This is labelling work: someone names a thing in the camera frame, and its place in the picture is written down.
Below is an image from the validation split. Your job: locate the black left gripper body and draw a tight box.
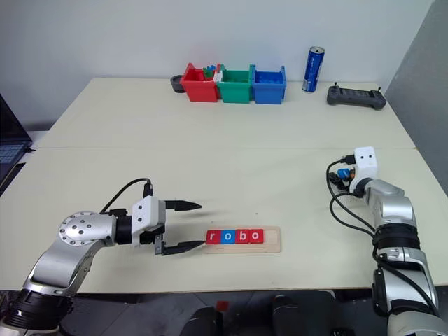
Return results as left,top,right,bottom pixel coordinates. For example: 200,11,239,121
139,199,169,256

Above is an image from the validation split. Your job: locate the green plastic storage bin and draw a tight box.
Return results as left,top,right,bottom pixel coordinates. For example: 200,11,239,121
216,63,256,105

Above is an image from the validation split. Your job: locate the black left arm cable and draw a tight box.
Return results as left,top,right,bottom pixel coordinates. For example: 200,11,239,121
99,178,155,215

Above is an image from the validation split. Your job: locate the wooden letter tray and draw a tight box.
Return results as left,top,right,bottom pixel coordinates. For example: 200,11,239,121
202,226,283,255

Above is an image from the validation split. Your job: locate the grey handheld remote controller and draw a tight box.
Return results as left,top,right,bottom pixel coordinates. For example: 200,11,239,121
326,81,388,111

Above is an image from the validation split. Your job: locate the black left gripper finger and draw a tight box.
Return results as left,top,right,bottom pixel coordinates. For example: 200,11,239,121
164,199,204,212
160,239,208,257

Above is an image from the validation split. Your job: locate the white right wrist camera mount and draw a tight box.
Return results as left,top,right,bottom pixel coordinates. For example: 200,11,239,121
351,146,380,193

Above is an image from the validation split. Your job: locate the red plastic storage bin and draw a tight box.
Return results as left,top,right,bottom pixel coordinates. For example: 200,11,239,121
180,62,223,104

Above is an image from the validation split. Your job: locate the blue plastic storage bin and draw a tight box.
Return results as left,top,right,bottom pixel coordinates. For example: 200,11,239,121
251,64,288,106

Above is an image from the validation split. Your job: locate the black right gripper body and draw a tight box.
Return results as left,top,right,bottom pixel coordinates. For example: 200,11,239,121
334,174,355,190

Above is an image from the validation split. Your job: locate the blue drink can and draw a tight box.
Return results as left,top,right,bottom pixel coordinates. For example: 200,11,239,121
302,45,327,94

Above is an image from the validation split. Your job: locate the dark laptop computer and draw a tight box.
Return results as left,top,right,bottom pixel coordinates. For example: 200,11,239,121
0,93,36,197

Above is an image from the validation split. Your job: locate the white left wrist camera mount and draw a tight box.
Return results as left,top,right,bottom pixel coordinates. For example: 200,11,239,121
130,195,167,248

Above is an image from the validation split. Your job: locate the dark rounded shape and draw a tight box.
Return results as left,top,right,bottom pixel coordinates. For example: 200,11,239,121
178,305,225,336
269,293,337,336

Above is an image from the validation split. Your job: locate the small toy bricks pile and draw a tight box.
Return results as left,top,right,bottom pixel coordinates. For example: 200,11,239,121
202,64,225,83

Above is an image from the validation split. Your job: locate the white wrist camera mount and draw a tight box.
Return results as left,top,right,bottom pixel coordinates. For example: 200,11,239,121
130,195,167,248
351,146,380,193

